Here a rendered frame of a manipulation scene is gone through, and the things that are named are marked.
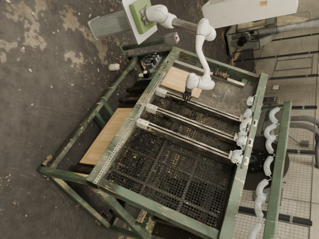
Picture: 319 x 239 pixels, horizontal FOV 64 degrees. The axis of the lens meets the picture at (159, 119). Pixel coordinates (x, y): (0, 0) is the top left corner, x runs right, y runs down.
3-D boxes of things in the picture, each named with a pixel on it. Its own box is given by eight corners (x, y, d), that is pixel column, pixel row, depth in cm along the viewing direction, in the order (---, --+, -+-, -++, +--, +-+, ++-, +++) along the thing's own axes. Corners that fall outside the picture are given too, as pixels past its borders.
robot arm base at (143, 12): (137, 12, 285) (141, 11, 282) (146, 4, 299) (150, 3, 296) (143, 27, 295) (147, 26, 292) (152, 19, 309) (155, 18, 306)
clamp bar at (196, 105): (157, 90, 308) (159, 75, 289) (254, 125, 288) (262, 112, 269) (154, 95, 302) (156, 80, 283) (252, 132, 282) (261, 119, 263)
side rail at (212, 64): (180, 55, 362) (181, 48, 354) (256, 80, 344) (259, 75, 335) (179, 57, 359) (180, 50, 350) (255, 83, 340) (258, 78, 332)
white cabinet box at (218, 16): (209, 0, 672) (297, -23, 560) (213, 22, 701) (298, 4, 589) (201, 7, 631) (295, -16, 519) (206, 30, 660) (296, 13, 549)
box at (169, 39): (165, 33, 347) (176, 31, 337) (168, 41, 354) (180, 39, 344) (162, 38, 340) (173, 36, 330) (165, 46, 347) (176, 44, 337)
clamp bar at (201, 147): (139, 120, 278) (140, 106, 259) (245, 162, 257) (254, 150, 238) (135, 127, 272) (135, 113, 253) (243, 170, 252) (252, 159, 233)
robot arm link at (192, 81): (184, 88, 265) (196, 90, 265) (186, 77, 253) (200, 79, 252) (185, 81, 272) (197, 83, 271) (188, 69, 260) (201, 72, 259)
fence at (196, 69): (174, 61, 343) (175, 59, 340) (243, 85, 327) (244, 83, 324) (173, 64, 340) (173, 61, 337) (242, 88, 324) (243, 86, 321)
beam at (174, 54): (172, 52, 365) (173, 45, 356) (180, 55, 363) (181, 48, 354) (87, 184, 235) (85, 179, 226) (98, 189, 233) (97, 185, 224)
